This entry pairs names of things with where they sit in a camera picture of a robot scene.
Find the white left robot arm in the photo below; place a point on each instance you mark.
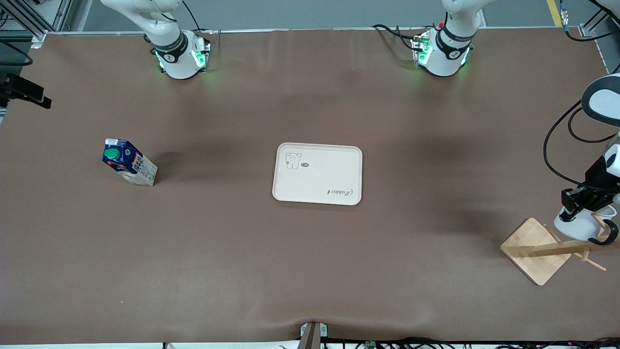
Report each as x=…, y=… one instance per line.
x=448, y=46

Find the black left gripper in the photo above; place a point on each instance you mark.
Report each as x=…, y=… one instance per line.
x=595, y=184

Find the grey metal camera bracket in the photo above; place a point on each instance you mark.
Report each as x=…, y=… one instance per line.
x=313, y=335

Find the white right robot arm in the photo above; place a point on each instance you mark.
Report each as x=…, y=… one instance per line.
x=167, y=29

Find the beige tray with dog print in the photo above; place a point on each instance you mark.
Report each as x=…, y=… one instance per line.
x=317, y=182

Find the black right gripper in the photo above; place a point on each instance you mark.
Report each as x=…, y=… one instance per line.
x=20, y=87

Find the wooden mug stand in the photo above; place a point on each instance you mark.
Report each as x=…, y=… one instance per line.
x=533, y=252

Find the blue milk carton green cap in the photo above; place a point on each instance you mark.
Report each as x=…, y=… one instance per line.
x=130, y=162

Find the aluminium frame profile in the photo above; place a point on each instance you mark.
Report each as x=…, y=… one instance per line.
x=29, y=19
x=593, y=29

